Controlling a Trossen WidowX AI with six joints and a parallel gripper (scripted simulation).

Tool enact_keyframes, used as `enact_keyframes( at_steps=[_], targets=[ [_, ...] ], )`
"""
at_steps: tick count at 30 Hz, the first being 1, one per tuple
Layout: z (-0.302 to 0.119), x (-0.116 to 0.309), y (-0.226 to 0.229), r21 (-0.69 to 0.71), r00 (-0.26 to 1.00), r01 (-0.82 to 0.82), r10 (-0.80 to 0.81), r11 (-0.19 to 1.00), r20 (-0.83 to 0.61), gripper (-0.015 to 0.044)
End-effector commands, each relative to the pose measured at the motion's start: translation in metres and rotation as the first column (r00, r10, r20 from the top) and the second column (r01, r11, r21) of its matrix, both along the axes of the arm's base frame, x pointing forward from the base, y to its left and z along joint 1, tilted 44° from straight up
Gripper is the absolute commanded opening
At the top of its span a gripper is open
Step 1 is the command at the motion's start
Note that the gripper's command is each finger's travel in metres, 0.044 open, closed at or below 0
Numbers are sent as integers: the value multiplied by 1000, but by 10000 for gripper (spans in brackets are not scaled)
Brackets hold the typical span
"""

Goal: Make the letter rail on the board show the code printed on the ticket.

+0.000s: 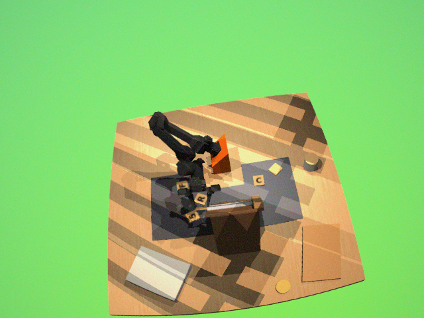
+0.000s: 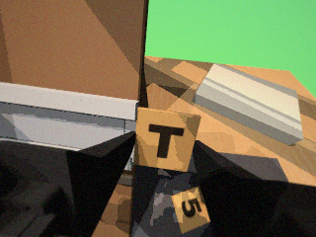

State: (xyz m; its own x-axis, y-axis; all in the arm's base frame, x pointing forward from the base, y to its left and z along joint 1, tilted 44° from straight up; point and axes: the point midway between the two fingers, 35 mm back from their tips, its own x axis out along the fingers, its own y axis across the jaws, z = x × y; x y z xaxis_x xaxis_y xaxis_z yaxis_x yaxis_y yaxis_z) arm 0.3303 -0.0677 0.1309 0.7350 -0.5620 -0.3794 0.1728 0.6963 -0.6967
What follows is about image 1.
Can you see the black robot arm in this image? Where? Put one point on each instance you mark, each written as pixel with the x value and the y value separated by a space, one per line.
pixel 163 129

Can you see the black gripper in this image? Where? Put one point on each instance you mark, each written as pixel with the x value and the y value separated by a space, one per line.
pixel 211 190

